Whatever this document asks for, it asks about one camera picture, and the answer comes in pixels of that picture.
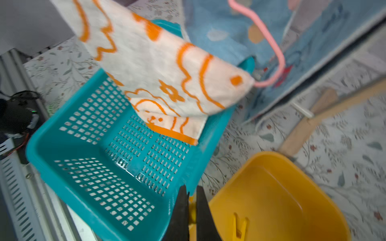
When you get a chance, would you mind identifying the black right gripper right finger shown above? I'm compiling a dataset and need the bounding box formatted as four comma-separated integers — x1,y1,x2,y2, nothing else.
196,186,222,241

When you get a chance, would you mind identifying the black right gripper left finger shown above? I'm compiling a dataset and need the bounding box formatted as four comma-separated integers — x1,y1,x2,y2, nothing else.
162,185,190,241

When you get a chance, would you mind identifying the white orange patterned towel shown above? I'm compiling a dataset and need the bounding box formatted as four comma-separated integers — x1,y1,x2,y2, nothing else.
53,1,254,146

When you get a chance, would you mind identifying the pink wire hanger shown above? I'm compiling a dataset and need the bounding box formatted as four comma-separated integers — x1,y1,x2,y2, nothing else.
228,1,286,88

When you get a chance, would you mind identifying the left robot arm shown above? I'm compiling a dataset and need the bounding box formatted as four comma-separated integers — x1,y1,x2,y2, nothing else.
1,90,40,136

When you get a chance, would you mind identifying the yellow plastic tray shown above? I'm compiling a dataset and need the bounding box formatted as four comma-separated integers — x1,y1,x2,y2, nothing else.
209,152,351,241

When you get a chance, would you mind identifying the teal plastic basket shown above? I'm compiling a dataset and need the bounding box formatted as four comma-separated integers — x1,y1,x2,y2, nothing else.
25,19,256,241

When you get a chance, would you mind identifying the wooden clothes rack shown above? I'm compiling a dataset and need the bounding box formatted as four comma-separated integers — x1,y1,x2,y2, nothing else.
278,75,386,157

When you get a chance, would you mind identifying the blue bear towel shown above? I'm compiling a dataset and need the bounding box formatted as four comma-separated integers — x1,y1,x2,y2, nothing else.
182,1,386,122

